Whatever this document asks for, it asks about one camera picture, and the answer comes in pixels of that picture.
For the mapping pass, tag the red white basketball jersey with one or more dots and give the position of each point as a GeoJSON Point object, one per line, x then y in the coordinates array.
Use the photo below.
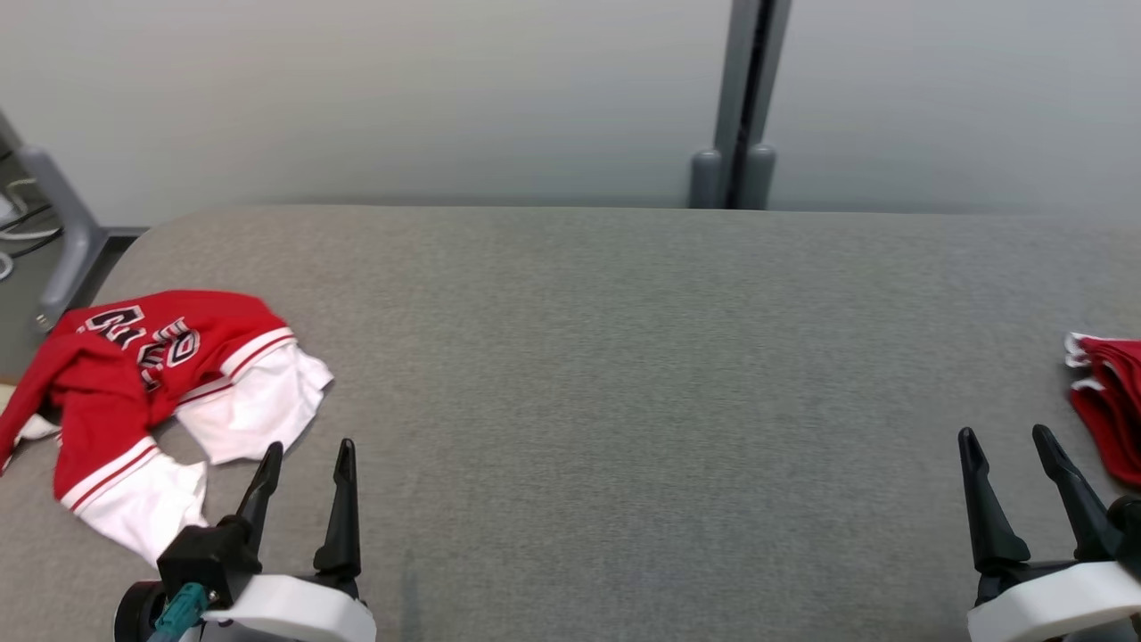
{"type": "Point", "coordinates": [116, 383]}

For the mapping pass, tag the grey bent metal frame leg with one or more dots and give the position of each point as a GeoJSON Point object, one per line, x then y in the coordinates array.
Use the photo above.
{"type": "Point", "coordinates": [76, 232]}

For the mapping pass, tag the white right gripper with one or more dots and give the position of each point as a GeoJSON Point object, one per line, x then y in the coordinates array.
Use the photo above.
{"type": "Point", "coordinates": [1052, 602]}

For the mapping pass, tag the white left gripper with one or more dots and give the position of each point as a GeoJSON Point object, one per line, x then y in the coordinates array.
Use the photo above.
{"type": "Point", "coordinates": [294, 608]}

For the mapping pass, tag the folded red garment stack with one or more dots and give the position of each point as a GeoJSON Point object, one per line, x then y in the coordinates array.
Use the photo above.
{"type": "Point", "coordinates": [1114, 410]}

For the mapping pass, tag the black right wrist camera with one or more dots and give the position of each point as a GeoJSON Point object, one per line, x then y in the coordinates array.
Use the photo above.
{"type": "Point", "coordinates": [1128, 526]}

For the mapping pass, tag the grey double partition post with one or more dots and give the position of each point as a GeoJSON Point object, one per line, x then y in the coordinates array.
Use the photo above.
{"type": "Point", "coordinates": [729, 89]}

